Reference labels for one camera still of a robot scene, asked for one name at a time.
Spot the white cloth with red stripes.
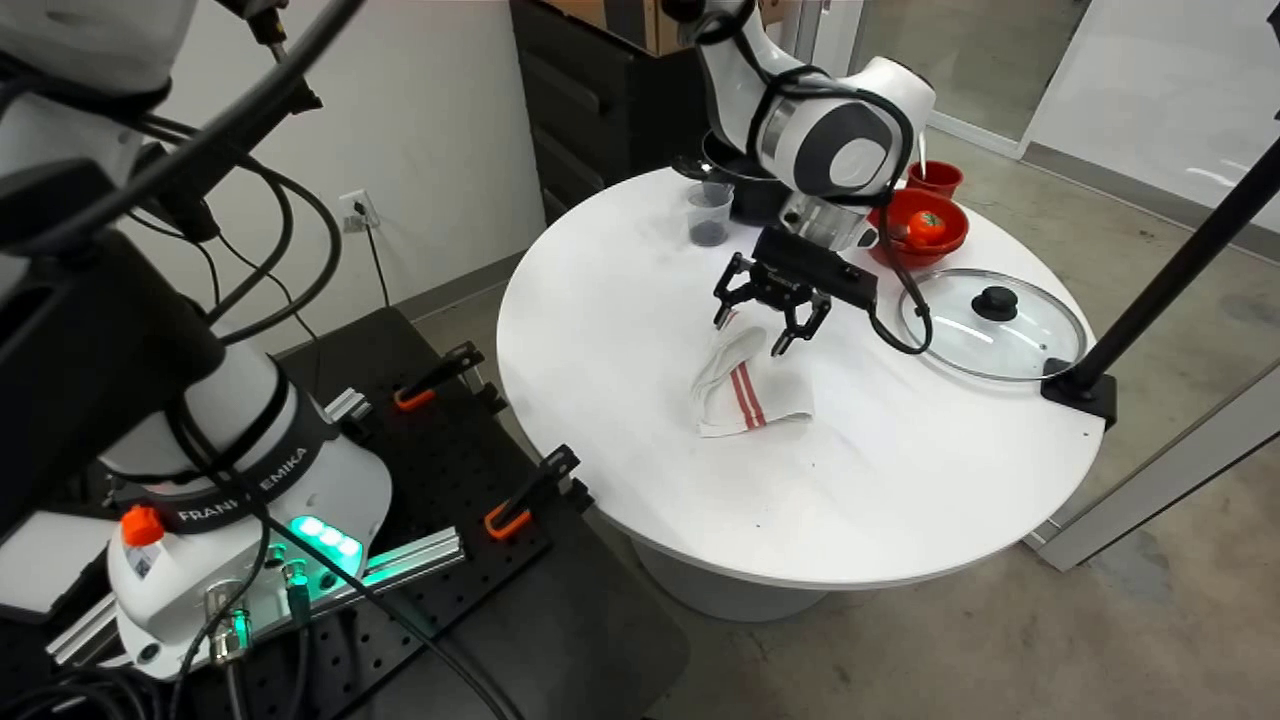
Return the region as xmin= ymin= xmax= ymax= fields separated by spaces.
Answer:
xmin=682 ymin=325 xmax=815 ymax=446

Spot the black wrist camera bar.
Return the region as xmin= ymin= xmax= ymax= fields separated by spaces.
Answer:
xmin=751 ymin=218 xmax=884 ymax=310

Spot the brown cardboard box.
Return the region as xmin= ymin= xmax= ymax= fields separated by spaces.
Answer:
xmin=545 ymin=0 xmax=697 ymax=61

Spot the orange round knob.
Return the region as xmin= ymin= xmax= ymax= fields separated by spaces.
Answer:
xmin=114 ymin=498 xmax=171 ymax=552

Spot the thick black hose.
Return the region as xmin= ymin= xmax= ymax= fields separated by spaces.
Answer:
xmin=0 ymin=0 xmax=371 ymax=265

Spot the black drawer cabinet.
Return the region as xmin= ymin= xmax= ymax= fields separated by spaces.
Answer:
xmin=509 ymin=0 xmax=731 ymax=224

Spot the glass pot lid black knob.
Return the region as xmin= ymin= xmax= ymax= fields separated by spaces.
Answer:
xmin=892 ymin=265 xmax=1090 ymax=388

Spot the clear plastic measuring cup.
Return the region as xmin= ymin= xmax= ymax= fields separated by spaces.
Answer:
xmin=682 ymin=175 xmax=734 ymax=252

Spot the red mug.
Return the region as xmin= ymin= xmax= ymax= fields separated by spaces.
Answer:
xmin=904 ymin=157 xmax=969 ymax=201

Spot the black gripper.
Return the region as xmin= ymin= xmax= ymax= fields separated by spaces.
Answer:
xmin=712 ymin=252 xmax=840 ymax=360

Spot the black camera cable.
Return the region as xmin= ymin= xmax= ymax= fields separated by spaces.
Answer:
xmin=734 ymin=57 xmax=937 ymax=360

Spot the black clamp orange tip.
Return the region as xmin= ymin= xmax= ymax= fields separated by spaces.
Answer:
xmin=478 ymin=438 xmax=586 ymax=545
xmin=393 ymin=335 xmax=493 ymax=414

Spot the red bowl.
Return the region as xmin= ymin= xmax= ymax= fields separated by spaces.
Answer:
xmin=867 ymin=184 xmax=971 ymax=271

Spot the black camera stand pole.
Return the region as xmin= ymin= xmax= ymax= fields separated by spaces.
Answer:
xmin=1034 ymin=132 xmax=1280 ymax=431

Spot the aluminium rail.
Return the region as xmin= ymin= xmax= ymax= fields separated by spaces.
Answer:
xmin=44 ymin=519 xmax=470 ymax=673

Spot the white wall outlet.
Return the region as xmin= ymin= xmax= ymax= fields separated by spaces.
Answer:
xmin=335 ymin=184 xmax=376 ymax=232

